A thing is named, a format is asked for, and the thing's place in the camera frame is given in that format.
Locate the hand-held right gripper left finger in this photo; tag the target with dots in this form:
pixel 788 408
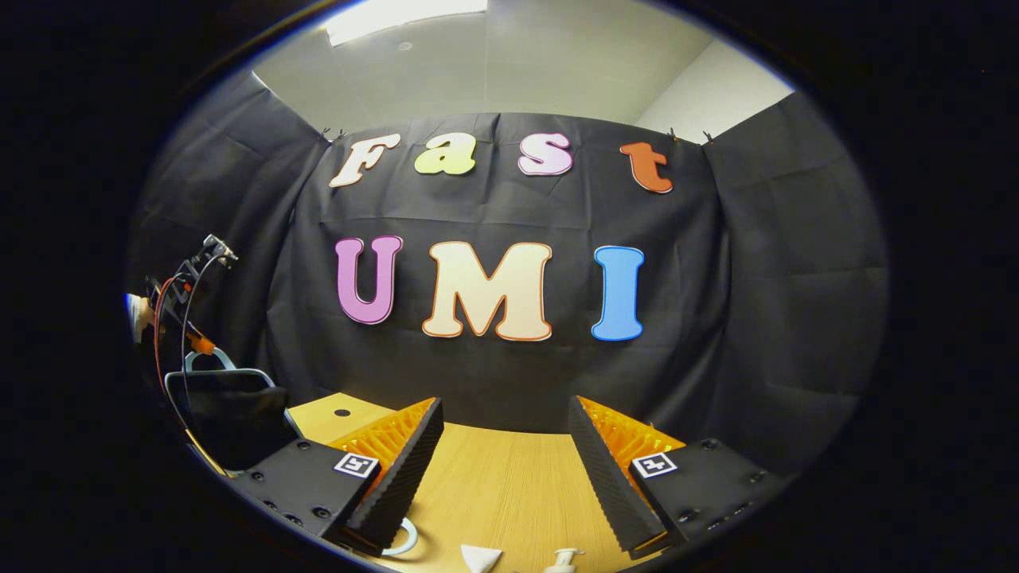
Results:
pixel 414 469

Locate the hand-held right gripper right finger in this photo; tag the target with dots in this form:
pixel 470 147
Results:
pixel 605 477

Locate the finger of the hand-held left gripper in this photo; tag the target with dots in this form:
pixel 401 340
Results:
pixel 201 344

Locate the light blue suitcase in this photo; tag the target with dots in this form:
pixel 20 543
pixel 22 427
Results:
pixel 231 422

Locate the white pump bottle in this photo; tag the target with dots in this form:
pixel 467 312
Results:
pixel 564 562

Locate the white skin care tube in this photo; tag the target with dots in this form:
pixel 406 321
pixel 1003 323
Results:
pixel 480 559

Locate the ceiling light panel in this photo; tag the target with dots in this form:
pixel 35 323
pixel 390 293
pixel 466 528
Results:
pixel 398 16

